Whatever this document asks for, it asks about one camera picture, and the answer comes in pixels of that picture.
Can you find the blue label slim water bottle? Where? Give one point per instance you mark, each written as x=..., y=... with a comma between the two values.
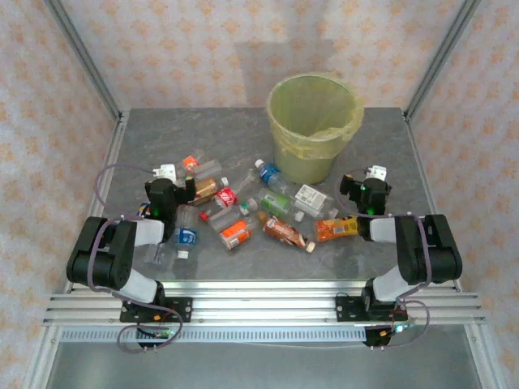
x=268, y=173

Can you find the aluminium frame post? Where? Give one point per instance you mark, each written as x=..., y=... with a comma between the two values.
x=88, y=61
x=438, y=61

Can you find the gold and red label bottle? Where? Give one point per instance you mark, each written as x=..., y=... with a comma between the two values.
x=204, y=187

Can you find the green mesh waste bin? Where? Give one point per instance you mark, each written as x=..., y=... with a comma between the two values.
x=304, y=170

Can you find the grey metal lower panel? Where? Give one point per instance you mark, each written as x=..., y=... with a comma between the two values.
x=259, y=368

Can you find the white label square clear bottle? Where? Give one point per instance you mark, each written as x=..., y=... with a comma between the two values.
x=310, y=197

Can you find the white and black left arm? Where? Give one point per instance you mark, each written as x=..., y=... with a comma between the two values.
x=113, y=267

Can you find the yellow plastic bin liner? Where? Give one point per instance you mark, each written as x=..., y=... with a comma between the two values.
x=312, y=105

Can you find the aluminium front rail beam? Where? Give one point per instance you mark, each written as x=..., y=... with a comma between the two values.
x=259, y=304

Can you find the brown tea bottle white cap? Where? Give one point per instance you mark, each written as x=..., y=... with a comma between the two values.
x=288, y=234

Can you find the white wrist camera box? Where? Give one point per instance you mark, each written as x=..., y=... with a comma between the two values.
x=377, y=172
x=166, y=171

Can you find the orange juice bottle yellow cap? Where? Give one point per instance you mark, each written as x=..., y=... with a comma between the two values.
x=334, y=229

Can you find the red label cola bottle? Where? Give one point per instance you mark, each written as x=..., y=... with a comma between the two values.
x=225, y=197

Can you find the aluminium table side rail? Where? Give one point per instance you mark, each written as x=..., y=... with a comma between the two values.
x=115, y=142
x=416, y=142

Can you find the dark blue label wide bottle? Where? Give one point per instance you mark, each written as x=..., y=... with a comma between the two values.
x=186, y=237

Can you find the small green circuit board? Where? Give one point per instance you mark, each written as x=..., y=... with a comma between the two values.
x=162, y=334
x=399, y=329

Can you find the clear plastic bottle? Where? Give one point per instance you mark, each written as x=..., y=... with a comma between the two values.
x=211, y=167

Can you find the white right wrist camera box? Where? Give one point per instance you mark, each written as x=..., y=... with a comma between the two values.
x=377, y=172

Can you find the orange label bottle brown cap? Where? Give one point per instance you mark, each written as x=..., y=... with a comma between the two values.
x=235, y=236

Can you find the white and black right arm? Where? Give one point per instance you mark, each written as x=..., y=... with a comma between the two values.
x=442, y=259

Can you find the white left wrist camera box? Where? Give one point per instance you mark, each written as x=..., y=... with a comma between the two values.
x=166, y=171

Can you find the green label clear bottle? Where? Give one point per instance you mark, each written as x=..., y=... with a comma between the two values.
x=275, y=203

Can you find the clear bottle green cap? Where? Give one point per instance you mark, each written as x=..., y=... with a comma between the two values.
x=227, y=221

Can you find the aluminium frame leg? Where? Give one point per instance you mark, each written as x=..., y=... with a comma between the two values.
x=41, y=364
x=483, y=373

